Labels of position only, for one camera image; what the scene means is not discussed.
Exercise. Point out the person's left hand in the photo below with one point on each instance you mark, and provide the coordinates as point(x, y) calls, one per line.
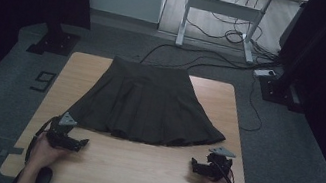
point(45, 153)

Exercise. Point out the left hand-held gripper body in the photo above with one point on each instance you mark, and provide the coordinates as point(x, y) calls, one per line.
point(60, 137)

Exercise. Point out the black stand base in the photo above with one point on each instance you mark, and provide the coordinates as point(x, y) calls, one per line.
point(56, 42)
point(277, 91)

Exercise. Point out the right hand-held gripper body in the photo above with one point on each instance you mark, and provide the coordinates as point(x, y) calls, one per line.
point(218, 167)

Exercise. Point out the dark grey pleated skirt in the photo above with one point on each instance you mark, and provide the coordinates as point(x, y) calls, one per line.
point(149, 102)

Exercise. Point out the white power strip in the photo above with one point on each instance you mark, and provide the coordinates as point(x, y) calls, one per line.
point(264, 72)

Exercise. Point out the grey tape strip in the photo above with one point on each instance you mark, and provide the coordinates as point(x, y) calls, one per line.
point(12, 151)

